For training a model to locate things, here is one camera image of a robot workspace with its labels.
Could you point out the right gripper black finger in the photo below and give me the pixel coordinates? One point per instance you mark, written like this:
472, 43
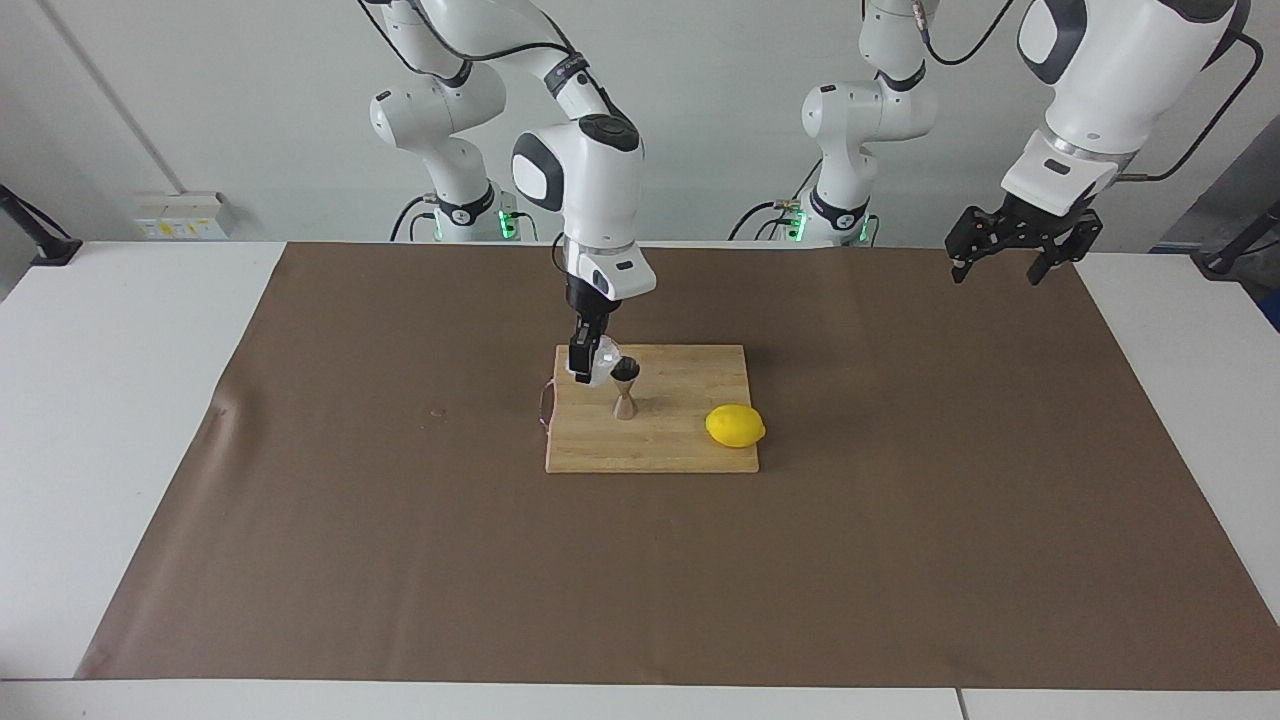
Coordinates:
581, 362

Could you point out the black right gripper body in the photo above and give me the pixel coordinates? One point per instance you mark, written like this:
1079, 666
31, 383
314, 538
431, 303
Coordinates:
583, 310

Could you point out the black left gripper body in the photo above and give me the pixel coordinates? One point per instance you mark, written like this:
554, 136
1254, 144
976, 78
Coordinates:
1030, 230

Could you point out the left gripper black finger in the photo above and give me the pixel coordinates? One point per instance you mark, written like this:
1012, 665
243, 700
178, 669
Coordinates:
965, 240
1080, 245

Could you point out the stainless steel jigger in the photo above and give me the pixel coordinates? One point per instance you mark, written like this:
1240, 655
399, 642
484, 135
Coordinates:
625, 405

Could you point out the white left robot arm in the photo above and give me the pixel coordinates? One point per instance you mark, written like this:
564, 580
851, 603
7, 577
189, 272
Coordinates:
1120, 70

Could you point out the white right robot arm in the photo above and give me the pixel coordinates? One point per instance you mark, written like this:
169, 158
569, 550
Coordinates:
590, 180

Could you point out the black clamp stand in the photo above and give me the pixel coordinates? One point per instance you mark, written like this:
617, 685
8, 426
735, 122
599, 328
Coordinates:
1225, 262
55, 250

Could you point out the yellow lemon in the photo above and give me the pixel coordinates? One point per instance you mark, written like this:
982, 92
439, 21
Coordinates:
735, 426

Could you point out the blue object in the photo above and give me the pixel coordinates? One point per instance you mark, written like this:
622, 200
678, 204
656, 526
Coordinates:
1273, 310

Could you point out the brown paper table mat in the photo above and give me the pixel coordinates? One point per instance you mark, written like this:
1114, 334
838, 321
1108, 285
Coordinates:
640, 580

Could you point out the white wall socket box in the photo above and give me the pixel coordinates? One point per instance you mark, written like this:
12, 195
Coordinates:
180, 215

